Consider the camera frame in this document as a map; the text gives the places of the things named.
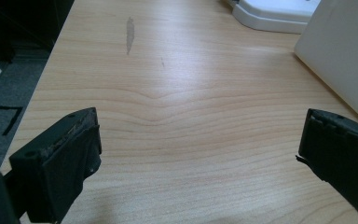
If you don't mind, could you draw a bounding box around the dark cabinet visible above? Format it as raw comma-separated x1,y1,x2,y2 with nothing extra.
0,0,76,63

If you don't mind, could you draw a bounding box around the white box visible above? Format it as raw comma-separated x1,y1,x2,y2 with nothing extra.
294,0,358,129

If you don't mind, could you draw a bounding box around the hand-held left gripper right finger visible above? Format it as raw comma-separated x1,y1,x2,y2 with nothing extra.
296,108,358,224

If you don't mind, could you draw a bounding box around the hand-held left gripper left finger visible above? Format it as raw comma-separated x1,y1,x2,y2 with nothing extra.
8,106,103,224

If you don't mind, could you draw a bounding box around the white plastic base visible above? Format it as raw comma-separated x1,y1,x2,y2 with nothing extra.
224,0,322,35

